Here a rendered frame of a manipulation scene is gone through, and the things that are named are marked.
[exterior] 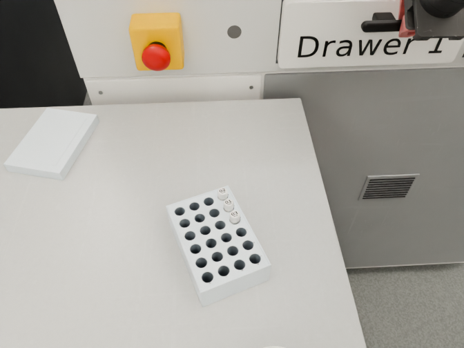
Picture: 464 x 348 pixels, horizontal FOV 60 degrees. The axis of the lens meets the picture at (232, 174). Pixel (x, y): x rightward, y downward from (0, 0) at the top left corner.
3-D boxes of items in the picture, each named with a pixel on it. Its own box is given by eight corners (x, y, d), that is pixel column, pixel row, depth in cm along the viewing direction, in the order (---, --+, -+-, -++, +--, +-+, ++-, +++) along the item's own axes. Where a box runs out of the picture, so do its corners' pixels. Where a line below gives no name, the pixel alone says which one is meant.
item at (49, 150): (63, 180, 57) (59, 172, 56) (7, 171, 58) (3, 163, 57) (99, 121, 65) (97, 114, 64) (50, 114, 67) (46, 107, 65)
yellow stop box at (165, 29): (184, 72, 61) (179, 29, 55) (136, 74, 61) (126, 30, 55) (184, 54, 64) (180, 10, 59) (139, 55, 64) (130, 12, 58)
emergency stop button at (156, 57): (171, 73, 58) (168, 48, 55) (143, 74, 58) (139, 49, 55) (172, 61, 60) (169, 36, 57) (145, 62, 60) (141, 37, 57)
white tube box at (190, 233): (268, 280, 47) (271, 264, 44) (202, 307, 45) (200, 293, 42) (228, 202, 55) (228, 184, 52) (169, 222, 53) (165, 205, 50)
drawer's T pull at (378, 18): (413, 32, 57) (416, 23, 56) (361, 33, 57) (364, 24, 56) (404, 18, 60) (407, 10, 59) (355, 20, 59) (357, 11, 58)
